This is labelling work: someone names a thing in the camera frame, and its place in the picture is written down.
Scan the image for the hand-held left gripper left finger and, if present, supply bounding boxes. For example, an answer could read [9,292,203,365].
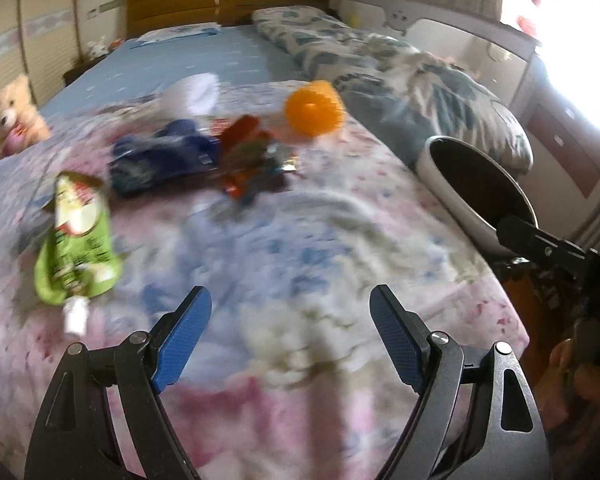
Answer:
[24,285,213,480]

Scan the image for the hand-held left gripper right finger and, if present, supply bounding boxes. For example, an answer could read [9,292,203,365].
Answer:
[369,284,551,480]

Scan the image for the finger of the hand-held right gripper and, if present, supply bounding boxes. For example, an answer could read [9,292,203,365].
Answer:
[495,215,598,273]

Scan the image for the white bin with black inside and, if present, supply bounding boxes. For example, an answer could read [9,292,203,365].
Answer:
[415,135,540,256]

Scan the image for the green spouted pouch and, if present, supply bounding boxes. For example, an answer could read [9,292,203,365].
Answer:
[34,170,123,336]

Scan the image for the blue snack packet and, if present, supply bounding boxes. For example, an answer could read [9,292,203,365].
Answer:
[109,119,221,198]

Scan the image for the red snack wrapper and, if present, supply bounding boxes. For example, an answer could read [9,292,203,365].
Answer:
[217,115,286,206]

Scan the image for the white cloth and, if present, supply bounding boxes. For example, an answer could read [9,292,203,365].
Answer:
[157,74,220,118]

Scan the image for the orange spiky toy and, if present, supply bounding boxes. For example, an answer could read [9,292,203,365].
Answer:
[284,80,342,137]

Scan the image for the person's right hand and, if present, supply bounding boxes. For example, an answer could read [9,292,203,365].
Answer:
[547,337,600,411]

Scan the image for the brown wooden dresser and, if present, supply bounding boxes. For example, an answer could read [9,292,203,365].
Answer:
[522,55,600,261]

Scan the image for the pink floral blanket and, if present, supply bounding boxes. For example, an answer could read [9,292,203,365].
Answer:
[0,80,531,480]

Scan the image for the blue patterned white quilt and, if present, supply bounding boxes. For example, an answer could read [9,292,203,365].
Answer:
[251,5,535,176]

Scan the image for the blue dotted bed sheet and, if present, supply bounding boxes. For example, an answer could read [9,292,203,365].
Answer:
[40,25,311,116]

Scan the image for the beige teddy bear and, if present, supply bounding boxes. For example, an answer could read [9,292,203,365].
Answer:
[0,74,53,158]

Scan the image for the dark wooden nightstand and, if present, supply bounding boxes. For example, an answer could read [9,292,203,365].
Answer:
[62,55,106,86]

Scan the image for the blue and white pillow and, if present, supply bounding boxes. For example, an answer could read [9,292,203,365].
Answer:
[130,22,221,48]

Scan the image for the cream sliding door wardrobe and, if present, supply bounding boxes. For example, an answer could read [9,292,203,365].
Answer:
[0,0,127,176]

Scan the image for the wooden bed headboard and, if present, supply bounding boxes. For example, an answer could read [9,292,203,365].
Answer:
[125,0,332,38]

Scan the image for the grey mesh bed guard rail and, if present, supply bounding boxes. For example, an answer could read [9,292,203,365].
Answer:
[330,0,538,126]

